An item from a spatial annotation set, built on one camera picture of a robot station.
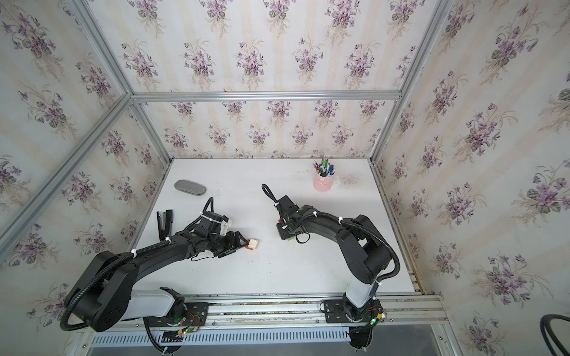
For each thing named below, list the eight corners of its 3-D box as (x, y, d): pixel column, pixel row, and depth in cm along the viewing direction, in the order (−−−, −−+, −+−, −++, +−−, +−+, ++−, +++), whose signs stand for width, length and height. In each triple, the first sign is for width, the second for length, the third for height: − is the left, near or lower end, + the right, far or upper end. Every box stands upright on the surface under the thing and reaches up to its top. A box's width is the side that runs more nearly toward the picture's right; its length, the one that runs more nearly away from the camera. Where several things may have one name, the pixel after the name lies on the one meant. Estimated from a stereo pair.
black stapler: (159, 241, 92) (155, 237, 90) (160, 215, 100) (157, 211, 98) (172, 237, 94) (169, 233, 91) (172, 212, 102) (169, 208, 99)
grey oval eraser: (174, 189, 109) (172, 185, 107) (180, 181, 112) (178, 177, 110) (201, 197, 106) (200, 193, 104) (207, 188, 110) (205, 185, 107)
